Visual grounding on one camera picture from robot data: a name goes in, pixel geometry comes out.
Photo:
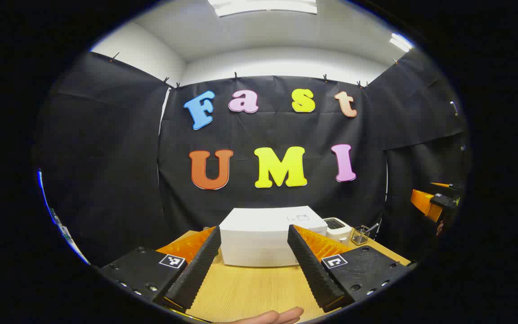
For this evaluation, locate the large ceiling light panel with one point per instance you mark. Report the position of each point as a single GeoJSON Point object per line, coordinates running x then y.
{"type": "Point", "coordinates": [263, 6]}

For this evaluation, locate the white toaster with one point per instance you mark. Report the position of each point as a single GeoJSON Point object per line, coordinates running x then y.
{"type": "Point", "coordinates": [337, 230]}

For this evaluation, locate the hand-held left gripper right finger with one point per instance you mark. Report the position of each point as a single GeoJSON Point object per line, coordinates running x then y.
{"type": "Point", "coordinates": [313, 270]}

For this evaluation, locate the small ceiling light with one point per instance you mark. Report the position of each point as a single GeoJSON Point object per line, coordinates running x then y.
{"type": "Point", "coordinates": [400, 42]}

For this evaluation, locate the black backdrop cloth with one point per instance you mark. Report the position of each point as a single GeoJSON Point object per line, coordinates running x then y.
{"type": "Point", "coordinates": [106, 171]}

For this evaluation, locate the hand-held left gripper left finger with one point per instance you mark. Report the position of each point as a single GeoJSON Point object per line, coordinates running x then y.
{"type": "Point", "coordinates": [198, 270]}

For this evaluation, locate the white microwave oven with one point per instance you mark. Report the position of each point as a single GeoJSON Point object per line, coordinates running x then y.
{"type": "Point", "coordinates": [259, 238]}

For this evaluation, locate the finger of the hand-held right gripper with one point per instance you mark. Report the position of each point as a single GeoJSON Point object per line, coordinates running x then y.
{"type": "Point", "coordinates": [423, 204]}

